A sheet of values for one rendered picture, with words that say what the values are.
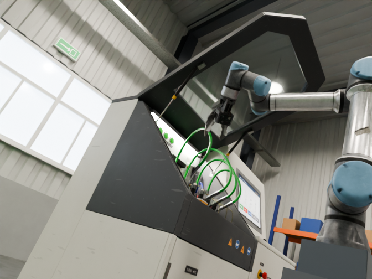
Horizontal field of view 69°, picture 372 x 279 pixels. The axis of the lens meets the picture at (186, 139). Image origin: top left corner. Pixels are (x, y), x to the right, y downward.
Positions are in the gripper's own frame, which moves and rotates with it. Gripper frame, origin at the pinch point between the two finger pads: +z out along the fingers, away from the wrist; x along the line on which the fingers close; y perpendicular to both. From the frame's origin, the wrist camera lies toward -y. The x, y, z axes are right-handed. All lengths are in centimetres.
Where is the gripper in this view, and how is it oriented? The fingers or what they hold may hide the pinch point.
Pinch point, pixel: (213, 135)
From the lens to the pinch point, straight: 130.8
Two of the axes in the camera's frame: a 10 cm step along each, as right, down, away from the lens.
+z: -2.8, 8.9, 3.6
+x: 9.5, 2.1, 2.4
